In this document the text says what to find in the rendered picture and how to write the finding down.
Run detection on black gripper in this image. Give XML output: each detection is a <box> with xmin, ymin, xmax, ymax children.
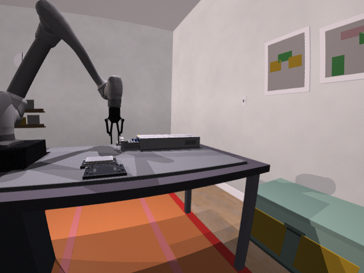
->
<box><xmin>105</xmin><ymin>107</ymin><xmax>124</xmax><ymax>144</ymax></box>

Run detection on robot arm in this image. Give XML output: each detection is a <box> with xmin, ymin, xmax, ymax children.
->
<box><xmin>0</xmin><ymin>0</ymin><xmax>123</xmax><ymax>148</ymax></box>

